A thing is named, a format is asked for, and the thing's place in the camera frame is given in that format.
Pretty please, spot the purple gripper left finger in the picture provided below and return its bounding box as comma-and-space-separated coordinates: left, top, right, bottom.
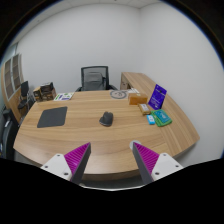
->
42, 142, 91, 185

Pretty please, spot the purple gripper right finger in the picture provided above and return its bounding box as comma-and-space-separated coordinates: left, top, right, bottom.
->
130, 141, 183, 184

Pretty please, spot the dark grey mouse pad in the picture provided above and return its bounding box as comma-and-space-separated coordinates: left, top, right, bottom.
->
37, 107, 67, 128

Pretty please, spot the dark grey computer mouse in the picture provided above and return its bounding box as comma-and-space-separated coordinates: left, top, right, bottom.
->
99, 112, 113, 127

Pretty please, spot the small blue box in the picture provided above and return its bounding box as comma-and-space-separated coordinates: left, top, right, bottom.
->
146, 115, 155, 125

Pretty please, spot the green booklet stack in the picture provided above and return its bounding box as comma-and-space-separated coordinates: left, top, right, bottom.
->
151, 109, 172, 127

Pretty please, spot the small tan box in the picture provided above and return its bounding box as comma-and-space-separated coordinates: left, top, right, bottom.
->
139, 104, 151, 115

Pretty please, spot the wooden desk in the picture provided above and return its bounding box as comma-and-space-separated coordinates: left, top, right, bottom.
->
12, 71, 201, 182

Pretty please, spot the brown cardboard box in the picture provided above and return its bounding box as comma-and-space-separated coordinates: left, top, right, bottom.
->
128, 93, 148, 105

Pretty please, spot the white green leaflet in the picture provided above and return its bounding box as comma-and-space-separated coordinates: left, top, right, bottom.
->
54, 92, 74, 101

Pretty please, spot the black chair at left edge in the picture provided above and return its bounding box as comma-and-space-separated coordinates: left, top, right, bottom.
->
0, 109, 19, 160

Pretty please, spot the white paper sheet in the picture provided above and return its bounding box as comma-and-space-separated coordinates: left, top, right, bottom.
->
125, 88, 140, 93

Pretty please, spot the brown black box stack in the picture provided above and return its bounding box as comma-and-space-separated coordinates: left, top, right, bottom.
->
33, 82, 56, 102

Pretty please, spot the round grey coaster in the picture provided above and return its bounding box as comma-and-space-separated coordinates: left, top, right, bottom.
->
110, 90, 127, 99

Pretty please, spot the black side chair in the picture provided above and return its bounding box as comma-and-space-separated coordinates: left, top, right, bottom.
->
18, 81, 34, 110

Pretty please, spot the grey mesh office chair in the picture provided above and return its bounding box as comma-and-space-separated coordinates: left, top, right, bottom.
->
77, 66, 116, 92

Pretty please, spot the wooden shelf cabinet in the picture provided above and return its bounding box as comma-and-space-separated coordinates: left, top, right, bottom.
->
1, 54, 24, 114

